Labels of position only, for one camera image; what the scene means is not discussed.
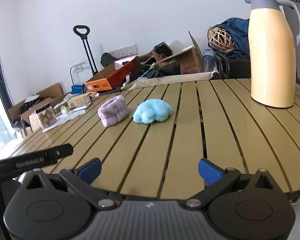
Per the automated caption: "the grey water bottle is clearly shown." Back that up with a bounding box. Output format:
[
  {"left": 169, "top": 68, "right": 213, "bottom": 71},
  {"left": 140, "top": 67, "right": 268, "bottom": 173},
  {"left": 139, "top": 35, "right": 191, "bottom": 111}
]
[{"left": 202, "top": 48, "right": 216, "bottom": 72}]

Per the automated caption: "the woven rattan ball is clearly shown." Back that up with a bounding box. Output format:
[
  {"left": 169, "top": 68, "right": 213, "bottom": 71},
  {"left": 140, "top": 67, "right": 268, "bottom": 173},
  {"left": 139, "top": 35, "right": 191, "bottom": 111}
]
[{"left": 207, "top": 27, "right": 234, "bottom": 52}]

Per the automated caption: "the light blue fluffy toy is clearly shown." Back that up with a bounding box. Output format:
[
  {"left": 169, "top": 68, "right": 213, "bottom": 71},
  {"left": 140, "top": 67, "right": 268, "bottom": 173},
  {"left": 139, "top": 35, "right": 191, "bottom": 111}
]
[{"left": 133, "top": 99, "right": 173, "bottom": 124}]

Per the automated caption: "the black trolley handle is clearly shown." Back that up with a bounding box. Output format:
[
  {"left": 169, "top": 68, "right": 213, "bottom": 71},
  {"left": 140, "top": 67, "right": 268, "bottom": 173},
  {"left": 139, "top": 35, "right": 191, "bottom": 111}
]
[{"left": 73, "top": 25, "right": 98, "bottom": 76}]

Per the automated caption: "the cardboard box on floor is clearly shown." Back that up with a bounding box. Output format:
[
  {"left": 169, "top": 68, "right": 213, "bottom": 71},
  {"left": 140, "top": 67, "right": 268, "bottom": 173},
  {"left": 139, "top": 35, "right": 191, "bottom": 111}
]
[{"left": 8, "top": 83, "right": 65, "bottom": 132}]

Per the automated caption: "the clear jar with snacks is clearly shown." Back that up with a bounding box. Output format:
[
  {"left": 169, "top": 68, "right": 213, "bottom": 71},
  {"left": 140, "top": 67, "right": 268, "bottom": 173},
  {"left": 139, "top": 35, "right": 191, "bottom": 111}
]
[{"left": 34, "top": 103, "right": 56, "bottom": 129}]

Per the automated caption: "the blue fabric bag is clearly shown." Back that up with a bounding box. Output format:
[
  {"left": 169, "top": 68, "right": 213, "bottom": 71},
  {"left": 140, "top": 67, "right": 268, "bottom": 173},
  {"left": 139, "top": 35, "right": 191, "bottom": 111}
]
[{"left": 213, "top": 17, "right": 250, "bottom": 59}]

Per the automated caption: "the chrome folding stool frame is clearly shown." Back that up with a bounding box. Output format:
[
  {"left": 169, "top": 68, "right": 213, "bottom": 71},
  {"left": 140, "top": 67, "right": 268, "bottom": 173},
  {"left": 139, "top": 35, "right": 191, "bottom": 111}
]
[{"left": 69, "top": 62, "right": 93, "bottom": 85}]

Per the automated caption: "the cream thermos jug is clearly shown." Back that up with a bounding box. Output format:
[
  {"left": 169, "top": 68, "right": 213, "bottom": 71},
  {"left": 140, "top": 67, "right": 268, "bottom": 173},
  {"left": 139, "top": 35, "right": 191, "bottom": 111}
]
[{"left": 244, "top": 0, "right": 300, "bottom": 108}]

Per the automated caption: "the small yellow paper box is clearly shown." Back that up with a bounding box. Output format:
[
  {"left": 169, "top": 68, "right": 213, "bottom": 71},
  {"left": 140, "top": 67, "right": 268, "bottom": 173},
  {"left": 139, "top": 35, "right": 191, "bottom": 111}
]
[{"left": 67, "top": 95, "right": 91, "bottom": 109}]

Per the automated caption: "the brown open cardboard box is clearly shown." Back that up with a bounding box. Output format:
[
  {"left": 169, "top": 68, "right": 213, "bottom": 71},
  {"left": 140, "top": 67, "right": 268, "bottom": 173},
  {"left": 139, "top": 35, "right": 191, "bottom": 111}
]
[{"left": 152, "top": 32, "right": 203, "bottom": 74}]

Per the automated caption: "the orange cardboard box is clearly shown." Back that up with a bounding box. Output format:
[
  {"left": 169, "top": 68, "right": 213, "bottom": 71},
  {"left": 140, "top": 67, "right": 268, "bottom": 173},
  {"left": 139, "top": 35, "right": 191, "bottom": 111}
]
[{"left": 84, "top": 56, "right": 140, "bottom": 92}]

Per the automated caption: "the wall socket strip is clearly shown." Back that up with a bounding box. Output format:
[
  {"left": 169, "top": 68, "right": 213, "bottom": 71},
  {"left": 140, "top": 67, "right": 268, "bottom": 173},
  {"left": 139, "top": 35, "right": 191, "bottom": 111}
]
[{"left": 109, "top": 44, "right": 138, "bottom": 59}]

